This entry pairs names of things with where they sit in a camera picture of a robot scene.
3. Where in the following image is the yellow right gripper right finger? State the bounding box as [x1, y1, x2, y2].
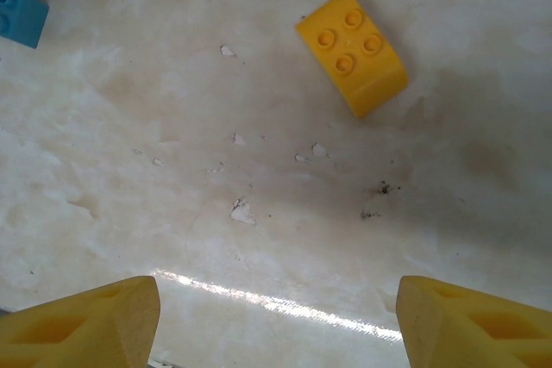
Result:
[395, 275, 552, 368]

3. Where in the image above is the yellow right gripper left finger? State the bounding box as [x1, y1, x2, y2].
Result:
[0, 275, 161, 368]

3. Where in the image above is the yellow curved lego brick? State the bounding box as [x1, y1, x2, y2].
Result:
[294, 0, 410, 120]

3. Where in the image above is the blue lego brick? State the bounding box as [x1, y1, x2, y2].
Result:
[0, 0, 50, 49]

